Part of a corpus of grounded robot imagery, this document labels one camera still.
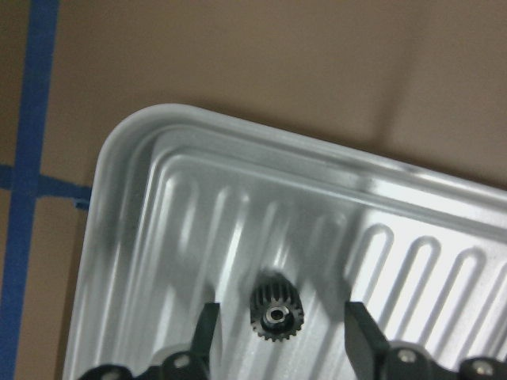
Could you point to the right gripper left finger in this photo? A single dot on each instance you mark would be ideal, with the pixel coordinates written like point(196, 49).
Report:
point(203, 337)

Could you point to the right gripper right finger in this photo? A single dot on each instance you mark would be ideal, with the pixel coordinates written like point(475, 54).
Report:
point(365, 344)

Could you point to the small black bearing gear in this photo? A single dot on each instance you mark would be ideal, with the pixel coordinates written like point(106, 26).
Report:
point(276, 310)

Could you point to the ribbed metal tray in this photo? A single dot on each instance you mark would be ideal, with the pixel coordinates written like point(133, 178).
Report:
point(190, 206)

